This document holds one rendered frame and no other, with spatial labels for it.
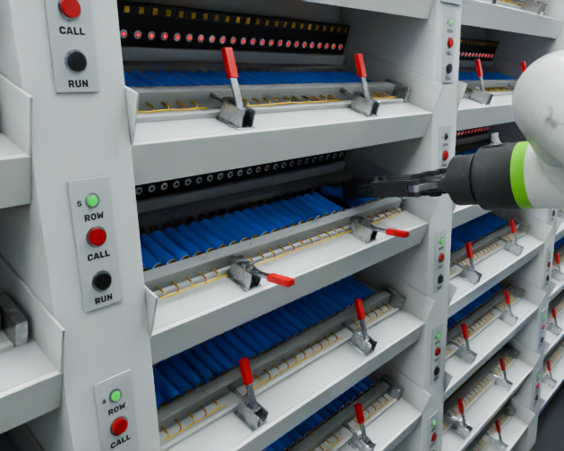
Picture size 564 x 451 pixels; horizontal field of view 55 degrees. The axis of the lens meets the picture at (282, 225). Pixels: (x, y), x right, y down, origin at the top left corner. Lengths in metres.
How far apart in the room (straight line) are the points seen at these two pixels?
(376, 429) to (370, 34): 0.74
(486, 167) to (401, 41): 0.34
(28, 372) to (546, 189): 0.62
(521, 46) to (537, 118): 1.05
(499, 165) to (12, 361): 0.61
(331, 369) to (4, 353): 0.51
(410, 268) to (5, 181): 0.77
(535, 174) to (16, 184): 0.59
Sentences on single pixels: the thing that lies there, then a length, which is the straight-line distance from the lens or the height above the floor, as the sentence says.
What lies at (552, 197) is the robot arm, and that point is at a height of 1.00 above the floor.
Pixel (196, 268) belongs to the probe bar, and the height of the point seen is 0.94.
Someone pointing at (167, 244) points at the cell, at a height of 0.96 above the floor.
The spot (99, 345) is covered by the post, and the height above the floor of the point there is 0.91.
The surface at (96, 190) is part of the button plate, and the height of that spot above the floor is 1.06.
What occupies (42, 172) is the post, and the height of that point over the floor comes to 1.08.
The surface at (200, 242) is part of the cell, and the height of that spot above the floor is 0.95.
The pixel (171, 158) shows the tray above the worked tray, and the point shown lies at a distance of 0.58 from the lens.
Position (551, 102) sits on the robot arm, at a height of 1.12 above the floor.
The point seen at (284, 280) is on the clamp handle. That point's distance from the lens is 0.64.
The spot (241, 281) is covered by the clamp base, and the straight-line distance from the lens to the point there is 0.68.
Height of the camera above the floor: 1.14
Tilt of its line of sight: 14 degrees down
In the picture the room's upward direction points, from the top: 2 degrees counter-clockwise
